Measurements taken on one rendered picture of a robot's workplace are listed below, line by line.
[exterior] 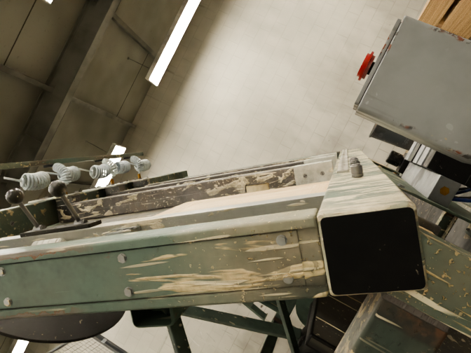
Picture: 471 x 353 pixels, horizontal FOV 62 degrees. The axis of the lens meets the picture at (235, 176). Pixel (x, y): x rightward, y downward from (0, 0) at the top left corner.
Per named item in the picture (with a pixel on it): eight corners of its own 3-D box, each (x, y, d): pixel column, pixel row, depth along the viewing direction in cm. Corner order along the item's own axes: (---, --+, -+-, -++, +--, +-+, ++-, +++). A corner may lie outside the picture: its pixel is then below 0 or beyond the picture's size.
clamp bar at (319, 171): (334, 183, 125) (322, 107, 123) (33, 227, 158) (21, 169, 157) (336, 179, 134) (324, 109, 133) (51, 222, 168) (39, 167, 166)
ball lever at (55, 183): (86, 231, 91) (56, 185, 84) (72, 233, 92) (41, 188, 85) (93, 220, 94) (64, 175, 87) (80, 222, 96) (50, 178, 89)
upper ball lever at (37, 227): (44, 237, 95) (11, 193, 88) (31, 239, 96) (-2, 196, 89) (52, 226, 98) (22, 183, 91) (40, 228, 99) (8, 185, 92)
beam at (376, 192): (431, 291, 47) (417, 202, 47) (329, 298, 51) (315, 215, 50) (362, 164, 259) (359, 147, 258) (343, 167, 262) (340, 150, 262)
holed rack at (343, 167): (348, 171, 102) (348, 169, 102) (337, 173, 103) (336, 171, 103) (347, 149, 260) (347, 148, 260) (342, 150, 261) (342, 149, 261)
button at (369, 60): (385, 53, 50) (370, 47, 50) (370, 82, 51) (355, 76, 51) (383, 59, 54) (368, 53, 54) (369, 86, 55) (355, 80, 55)
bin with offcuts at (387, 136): (439, 118, 490) (390, 97, 503) (420, 155, 491) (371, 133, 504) (427, 127, 541) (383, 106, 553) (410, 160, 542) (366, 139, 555)
